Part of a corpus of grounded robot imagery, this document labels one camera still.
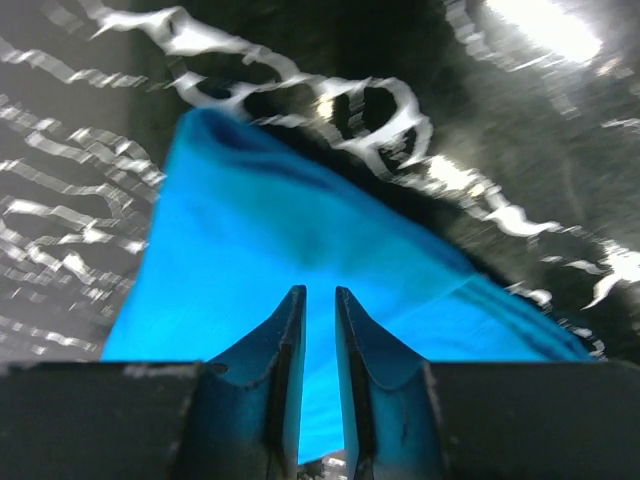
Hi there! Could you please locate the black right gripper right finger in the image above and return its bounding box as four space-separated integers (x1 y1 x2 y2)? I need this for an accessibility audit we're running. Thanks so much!
335 287 639 479

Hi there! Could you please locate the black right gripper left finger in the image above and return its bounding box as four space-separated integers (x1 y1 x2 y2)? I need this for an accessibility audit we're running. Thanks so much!
1 286 306 479

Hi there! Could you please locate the bright blue t-shirt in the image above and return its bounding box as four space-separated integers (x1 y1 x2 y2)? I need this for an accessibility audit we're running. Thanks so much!
102 109 589 463

